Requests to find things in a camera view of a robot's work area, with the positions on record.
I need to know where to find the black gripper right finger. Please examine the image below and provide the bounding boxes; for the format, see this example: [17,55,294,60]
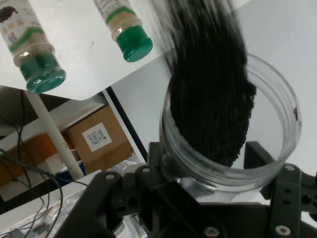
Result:
[243,140,317,238]

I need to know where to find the thin black cable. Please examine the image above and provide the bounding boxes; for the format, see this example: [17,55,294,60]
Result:
[0,89,90,224]

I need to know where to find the black seeds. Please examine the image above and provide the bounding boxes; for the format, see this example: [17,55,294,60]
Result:
[148,0,258,170]

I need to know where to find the brown cardboard box white label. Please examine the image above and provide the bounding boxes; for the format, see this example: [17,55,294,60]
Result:
[64,104,147,175]

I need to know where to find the clear plastic jar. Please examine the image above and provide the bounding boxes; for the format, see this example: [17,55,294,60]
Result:
[158,49,304,192]

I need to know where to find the green-lidded spice bottle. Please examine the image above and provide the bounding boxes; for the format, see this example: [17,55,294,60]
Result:
[92,0,154,63]
[0,0,67,94]

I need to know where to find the white table leg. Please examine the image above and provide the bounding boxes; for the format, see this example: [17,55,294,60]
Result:
[24,91,85,180]

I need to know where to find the orange cardboard box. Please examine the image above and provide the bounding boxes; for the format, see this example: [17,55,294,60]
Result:
[0,132,75,189]

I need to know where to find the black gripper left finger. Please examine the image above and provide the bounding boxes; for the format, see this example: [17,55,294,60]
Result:
[53,141,229,238]

